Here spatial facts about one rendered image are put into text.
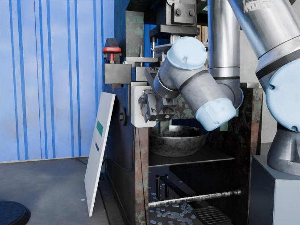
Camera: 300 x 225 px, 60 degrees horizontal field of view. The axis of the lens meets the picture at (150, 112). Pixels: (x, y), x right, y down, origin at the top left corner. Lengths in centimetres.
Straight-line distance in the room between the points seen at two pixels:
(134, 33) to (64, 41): 102
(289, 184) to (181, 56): 32
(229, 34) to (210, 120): 23
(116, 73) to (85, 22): 146
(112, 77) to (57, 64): 141
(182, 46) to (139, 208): 64
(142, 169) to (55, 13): 170
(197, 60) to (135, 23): 91
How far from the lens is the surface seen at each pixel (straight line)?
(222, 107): 52
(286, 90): 46
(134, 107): 84
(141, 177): 95
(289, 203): 60
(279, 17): 50
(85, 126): 231
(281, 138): 63
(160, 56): 122
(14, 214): 143
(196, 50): 54
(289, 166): 61
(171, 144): 113
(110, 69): 92
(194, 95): 53
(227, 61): 65
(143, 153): 93
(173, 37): 125
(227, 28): 66
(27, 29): 234
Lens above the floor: 63
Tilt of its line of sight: 6 degrees down
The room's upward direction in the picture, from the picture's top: straight up
